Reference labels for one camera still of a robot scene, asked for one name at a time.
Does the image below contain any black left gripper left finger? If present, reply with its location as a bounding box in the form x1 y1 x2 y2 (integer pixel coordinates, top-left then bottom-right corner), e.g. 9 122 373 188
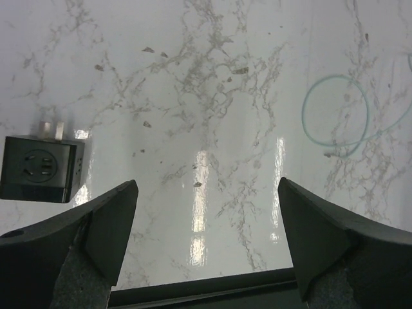
1 180 138 308

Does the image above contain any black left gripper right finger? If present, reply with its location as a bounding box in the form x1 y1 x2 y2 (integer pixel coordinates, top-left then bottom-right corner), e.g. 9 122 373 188
277 178 411 308

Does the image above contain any black cube socket adapter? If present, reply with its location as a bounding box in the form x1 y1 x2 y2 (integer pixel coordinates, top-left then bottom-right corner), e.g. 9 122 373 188
1 122 85 203

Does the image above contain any teal charging cable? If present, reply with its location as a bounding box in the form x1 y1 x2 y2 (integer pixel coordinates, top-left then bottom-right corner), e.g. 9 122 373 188
302 51 412 160

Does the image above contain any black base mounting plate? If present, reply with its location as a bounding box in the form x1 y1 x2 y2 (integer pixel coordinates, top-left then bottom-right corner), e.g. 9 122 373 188
109 268 307 308

